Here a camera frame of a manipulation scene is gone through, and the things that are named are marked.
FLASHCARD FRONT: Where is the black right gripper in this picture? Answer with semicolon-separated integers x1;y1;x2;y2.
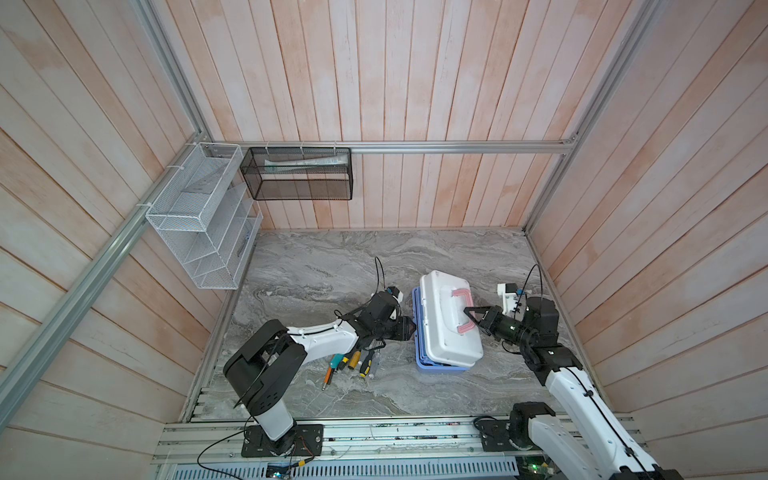
464;304;532;349

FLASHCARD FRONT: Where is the white and blue tool box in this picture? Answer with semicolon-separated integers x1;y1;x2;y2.
412;270;483;373

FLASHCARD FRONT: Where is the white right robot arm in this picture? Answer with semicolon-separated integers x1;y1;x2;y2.
464;297;682;479

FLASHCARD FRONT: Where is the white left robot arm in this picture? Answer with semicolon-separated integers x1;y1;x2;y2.
223;286;415;443

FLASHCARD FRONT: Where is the teal utility knife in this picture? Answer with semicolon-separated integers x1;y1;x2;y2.
330;354;349;369

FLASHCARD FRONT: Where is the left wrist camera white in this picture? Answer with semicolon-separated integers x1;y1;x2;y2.
386;286;404;304

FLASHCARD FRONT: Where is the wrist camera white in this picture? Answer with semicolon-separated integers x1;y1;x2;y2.
497;283;522;317
386;286;404;304

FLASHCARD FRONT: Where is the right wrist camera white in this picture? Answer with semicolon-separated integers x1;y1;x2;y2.
497;283;522;317

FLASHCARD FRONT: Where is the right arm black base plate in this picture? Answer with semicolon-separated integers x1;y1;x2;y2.
472;416;525;452

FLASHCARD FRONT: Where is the white ventilated cable duct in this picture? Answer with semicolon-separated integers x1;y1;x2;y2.
171;456;519;479

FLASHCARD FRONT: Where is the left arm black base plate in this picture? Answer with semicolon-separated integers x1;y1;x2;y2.
241;423;324;458

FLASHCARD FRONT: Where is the aluminium frame horizontal bar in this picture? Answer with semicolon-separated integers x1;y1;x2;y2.
229;140;575;154

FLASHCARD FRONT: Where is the black wire mesh basket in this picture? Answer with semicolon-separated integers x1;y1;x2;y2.
240;146;354;201

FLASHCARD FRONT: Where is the white wire mesh shelf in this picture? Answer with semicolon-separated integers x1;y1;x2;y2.
146;142;263;290

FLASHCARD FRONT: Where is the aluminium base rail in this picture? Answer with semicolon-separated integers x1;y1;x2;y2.
149;413;649;464

